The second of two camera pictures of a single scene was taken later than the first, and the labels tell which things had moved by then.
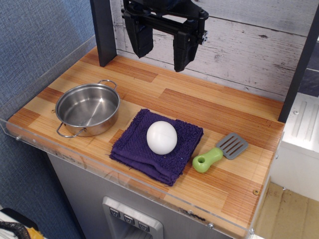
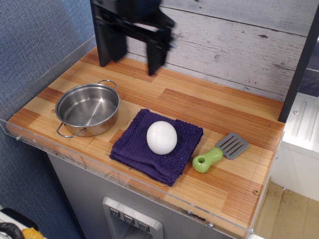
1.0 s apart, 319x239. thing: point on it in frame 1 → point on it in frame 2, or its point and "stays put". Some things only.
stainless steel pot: [94, 107] stays put
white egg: [162, 137] stays put
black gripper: [185, 45] → [144, 19]
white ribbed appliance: [299, 149] stays put
